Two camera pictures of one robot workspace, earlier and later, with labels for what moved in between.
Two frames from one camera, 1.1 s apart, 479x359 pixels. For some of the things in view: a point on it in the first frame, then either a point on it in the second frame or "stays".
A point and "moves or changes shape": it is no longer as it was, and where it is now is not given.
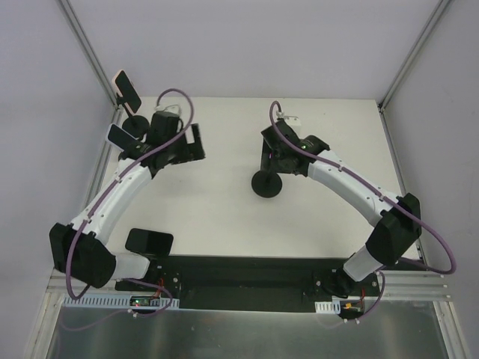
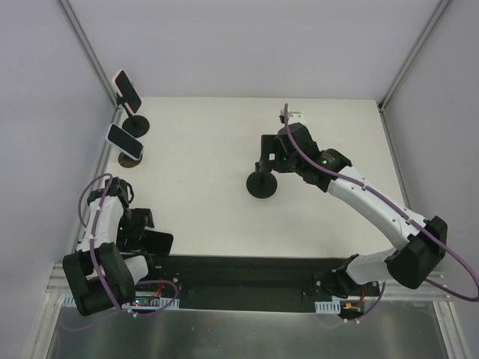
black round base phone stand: [266, 184] moves or changes shape
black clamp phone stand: [135, 126] stays
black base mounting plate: [249, 283] stays
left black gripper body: [185, 148] → [150, 233]
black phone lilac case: [118, 137] stays
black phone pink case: [124, 86] stays
